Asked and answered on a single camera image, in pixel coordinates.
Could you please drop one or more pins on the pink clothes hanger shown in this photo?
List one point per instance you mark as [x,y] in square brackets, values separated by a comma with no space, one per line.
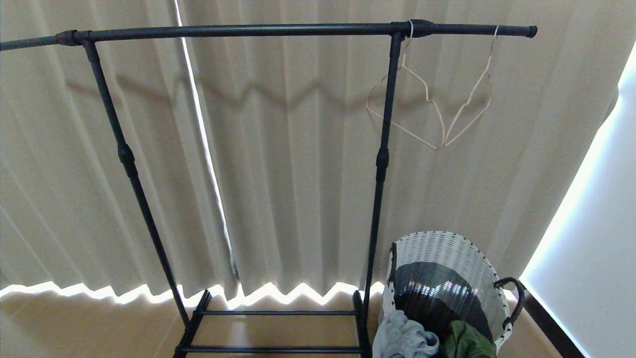
[476,89]
[426,87]

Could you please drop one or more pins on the green long-sleeved shirt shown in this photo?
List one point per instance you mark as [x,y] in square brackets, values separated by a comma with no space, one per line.
[467,343]

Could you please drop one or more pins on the white laundry basket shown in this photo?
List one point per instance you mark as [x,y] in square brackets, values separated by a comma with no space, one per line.
[447,253]

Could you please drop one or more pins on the black clothes rack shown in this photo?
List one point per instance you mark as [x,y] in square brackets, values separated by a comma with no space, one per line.
[248,31]

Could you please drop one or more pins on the pale grey shorts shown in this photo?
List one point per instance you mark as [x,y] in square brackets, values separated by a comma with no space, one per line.
[402,338]

